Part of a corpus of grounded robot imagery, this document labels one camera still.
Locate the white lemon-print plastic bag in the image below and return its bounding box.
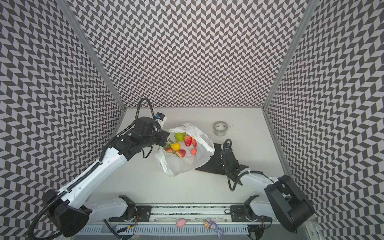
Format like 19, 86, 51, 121
155, 124, 215, 177

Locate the purple octopus toy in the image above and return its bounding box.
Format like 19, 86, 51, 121
204, 219, 224, 239

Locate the red orange fake strawberry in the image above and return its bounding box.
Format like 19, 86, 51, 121
192, 138, 197, 148

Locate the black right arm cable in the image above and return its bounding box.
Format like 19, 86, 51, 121
221, 138, 265, 192

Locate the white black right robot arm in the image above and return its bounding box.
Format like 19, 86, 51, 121
221, 140, 315, 233

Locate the aluminium corner post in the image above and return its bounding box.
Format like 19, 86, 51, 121
263, 0, 321, 112
55, 0, 126, 110

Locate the yellow fake pear with leaves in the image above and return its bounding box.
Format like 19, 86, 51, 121
164, 140, 181, 152

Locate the green fake pear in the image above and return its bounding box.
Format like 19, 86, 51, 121
174, 133, 186, 143

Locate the aluminium corner post right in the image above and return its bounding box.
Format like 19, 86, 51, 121
263, 0, 321, 112

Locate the red yellow fake apple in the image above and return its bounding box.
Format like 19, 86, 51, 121
175, 149, 186, 158

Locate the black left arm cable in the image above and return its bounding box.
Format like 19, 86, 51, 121
27, 97, 157, 240

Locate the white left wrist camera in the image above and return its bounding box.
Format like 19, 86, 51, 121
155, 113, 167, 129

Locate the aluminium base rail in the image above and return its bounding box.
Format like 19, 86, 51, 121
86, 203, 289, 226

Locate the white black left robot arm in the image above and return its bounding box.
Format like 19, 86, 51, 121
43, 113, 169, 237

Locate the pink toy on rail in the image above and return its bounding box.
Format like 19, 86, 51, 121
176, 219, 186, 229

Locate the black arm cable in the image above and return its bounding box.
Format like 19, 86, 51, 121
27, 97, 157, 240
221, 138, 265, 192

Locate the aluminium corner post left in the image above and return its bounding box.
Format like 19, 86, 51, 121
55, 0, 126, 110

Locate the black square tray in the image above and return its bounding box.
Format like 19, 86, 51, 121
196, 143, 239, 175

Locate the clear packing tape roll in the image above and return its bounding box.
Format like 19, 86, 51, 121
213, 121, 229, 137

